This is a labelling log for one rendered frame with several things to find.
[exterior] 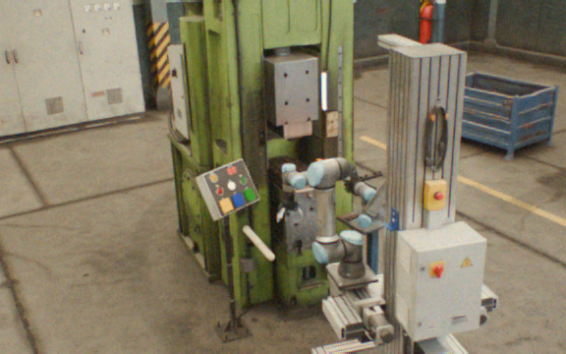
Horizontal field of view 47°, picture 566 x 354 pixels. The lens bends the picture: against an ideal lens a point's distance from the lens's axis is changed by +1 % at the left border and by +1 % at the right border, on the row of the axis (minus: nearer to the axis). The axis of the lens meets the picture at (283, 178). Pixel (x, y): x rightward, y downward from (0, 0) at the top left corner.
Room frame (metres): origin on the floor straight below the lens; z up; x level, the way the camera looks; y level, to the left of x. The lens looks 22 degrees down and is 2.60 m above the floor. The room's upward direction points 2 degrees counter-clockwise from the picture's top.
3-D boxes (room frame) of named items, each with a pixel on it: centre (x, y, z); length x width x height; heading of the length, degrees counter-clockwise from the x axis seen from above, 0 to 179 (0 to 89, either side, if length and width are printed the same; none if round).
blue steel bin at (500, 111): (7.42, -2.49, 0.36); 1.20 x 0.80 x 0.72; 35
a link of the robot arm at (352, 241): (3.02, -0.34, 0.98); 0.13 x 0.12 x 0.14; 112
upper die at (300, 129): (4.18, -0.02, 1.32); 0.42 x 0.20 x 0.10; 23
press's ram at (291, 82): (4.20, -0.06, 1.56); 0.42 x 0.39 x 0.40; 23
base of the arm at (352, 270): (3.02, -0.34, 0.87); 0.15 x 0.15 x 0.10
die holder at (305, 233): (4.21, -0.07, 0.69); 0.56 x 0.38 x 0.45; 23
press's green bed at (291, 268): (4.21, -0.07, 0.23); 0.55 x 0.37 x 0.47; 23
